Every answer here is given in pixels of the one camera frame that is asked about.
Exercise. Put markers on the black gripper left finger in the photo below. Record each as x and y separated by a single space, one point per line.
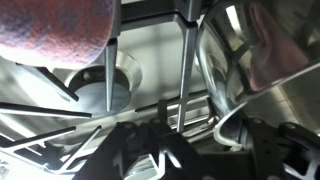
171 154

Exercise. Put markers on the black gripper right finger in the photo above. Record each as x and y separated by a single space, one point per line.
286 152

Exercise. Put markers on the silver pot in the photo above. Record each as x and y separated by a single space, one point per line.
246 47

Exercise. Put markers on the purple cloth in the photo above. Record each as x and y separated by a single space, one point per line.
68 34

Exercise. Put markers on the stainless steel gas stove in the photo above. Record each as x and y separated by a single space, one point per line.
54 119

